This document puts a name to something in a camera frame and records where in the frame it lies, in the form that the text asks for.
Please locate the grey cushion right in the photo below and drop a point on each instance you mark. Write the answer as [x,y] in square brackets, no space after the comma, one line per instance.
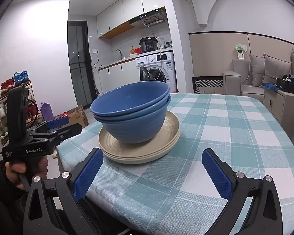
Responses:
[275,68]

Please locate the grey cushion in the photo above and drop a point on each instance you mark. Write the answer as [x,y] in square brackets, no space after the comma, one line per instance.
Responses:
[275,68]
[257,67]

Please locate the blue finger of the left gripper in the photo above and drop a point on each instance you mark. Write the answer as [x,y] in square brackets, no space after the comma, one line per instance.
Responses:
[57,123]

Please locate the light blue bowl front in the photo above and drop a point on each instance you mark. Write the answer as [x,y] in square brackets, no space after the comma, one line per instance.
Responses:
[137,130]

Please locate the wooden shoe rack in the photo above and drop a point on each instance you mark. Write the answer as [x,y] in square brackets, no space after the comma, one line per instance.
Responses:
[33,115]

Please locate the cardboard box on floor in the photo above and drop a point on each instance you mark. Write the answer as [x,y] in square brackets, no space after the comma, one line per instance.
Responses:
[75,115]

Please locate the person's left hand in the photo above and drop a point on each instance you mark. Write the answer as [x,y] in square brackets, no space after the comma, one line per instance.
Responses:
[39,167]

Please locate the white upper kitchen cabinets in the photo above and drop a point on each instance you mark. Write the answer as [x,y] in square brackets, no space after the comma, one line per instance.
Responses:
[114,20]

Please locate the black framed glass door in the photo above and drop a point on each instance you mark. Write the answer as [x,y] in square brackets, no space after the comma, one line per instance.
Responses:
[80,63]

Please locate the white washing machine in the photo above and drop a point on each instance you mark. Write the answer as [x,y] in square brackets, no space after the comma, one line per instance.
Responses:
[161,67]

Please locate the white lower kitchen cabinets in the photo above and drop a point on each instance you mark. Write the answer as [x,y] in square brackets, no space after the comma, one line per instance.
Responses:
[117,76]

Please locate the beige low cabinet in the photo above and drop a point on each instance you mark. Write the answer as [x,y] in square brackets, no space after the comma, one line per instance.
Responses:
[281,106]

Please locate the grey sofa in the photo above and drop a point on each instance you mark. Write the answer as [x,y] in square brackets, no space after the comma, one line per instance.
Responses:
[247,76]

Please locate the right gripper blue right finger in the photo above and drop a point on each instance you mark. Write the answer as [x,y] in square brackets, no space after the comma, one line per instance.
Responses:
[220,173]

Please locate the cream plate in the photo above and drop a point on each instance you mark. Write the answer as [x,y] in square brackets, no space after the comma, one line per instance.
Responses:
[142,161]
[142,158]
[148,151]

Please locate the dark blue bowl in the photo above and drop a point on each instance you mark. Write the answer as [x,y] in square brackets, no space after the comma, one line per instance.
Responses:
[129,98]

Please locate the teal checked tablecloth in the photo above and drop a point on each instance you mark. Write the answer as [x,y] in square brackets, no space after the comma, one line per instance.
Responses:
[174,194]

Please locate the green white wall air freshener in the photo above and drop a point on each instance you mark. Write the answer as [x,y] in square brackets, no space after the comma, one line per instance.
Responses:
[240,51]

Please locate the purple bag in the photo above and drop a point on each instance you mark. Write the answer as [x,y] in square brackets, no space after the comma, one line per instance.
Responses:
[46,111]

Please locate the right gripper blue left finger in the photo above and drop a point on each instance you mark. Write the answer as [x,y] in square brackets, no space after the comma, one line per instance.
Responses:
[84,173]

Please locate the black pressure cooker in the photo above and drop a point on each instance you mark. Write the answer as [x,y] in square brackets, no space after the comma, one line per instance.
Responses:
[148,44]

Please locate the black device on cabinet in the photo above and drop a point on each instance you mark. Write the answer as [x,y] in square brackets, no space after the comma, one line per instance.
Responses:
[285,85]

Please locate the range hood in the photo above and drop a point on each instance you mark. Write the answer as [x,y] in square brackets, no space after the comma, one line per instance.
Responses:
[148,19]

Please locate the white kitchen cabinets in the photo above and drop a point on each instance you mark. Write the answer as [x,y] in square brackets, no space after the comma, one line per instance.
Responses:
[114,20]
[117,76]

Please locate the grey cushion left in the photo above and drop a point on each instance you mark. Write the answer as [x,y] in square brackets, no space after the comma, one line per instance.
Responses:
[257,67]

